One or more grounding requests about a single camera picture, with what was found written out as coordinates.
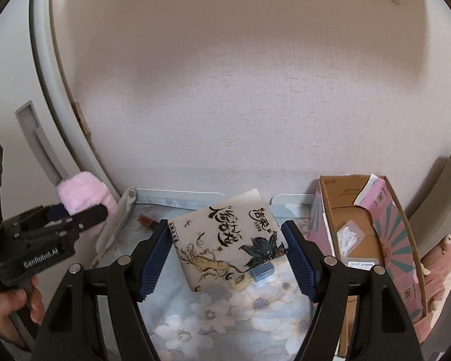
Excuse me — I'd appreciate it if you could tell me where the person's left hand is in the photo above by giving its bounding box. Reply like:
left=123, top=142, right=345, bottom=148
left=0, top=275, right=46, bottom=336

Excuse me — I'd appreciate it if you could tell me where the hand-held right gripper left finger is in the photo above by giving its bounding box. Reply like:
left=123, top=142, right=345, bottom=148
left=29, top=220, right=172, bottom=361

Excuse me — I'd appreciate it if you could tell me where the pink plush toy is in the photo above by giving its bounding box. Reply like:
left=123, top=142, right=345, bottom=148
left=413, top=234, right=451, bottom=343

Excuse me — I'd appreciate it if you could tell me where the pink fluffy cloth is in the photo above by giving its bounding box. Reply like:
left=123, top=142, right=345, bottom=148
left=57, top=171, right=118, bottom=244

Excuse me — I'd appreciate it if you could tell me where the small brown lipstick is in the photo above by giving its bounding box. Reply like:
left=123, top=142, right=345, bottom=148
left=137, top=214, right=162, bottom=229

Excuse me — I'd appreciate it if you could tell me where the pink cardboard box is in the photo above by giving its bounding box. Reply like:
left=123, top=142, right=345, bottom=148
left=309, top=174, right=429, bottom=358

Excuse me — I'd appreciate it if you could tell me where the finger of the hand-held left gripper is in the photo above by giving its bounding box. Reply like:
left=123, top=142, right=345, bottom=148
left=47, top=203, right=109, bottom=231

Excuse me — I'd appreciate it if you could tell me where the printed tissue pack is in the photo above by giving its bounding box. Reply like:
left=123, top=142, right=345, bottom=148
left=168, top=188, right=289, bottom=292

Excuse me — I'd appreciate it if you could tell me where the white plastic bag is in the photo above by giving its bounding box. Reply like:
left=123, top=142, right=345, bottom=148
left=338, top=223, right=366, bottom=256

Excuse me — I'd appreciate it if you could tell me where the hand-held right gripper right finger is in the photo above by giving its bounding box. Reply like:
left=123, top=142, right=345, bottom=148
left=281, top=220, right=425, bottom=361

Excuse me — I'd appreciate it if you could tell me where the grey chair back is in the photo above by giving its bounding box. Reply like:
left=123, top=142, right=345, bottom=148
left=406, top=147, right=451, bottom=258

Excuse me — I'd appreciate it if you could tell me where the white door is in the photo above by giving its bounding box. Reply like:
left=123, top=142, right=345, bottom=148
left=0, top=0, right=121, bottom=354

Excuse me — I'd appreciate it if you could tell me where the small grey box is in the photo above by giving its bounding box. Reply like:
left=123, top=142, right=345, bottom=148
left=249, top=264, right=275, bottom=282

